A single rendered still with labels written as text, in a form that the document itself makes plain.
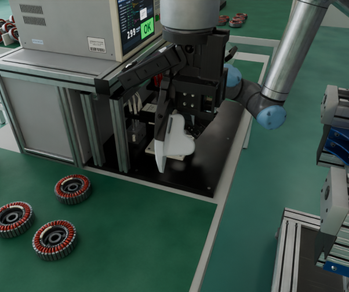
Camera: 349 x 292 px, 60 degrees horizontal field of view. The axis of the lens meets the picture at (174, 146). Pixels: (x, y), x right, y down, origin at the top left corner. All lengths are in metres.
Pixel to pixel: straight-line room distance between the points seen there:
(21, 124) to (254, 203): 1.45
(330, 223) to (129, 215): 0.54
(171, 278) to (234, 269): 0.95
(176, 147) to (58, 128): 0.72
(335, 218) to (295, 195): 1.46
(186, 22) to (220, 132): 0.91
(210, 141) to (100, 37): 0.56
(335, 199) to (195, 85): 0.44
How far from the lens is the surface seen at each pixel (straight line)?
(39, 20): 1.12
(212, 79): 0.42
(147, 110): 1.10
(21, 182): 1.16
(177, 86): 0.42
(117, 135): 0.97
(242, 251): 1.81
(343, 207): 0.72
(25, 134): 1.24
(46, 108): 1.08
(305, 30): 0.84
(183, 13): 0.38
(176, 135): 0.43
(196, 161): 1.09
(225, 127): 1.29
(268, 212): 2.03
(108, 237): 0.90
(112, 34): 0.97
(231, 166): 1.12
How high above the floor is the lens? 1.46
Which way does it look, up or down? 36 degrees down
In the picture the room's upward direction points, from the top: straight up
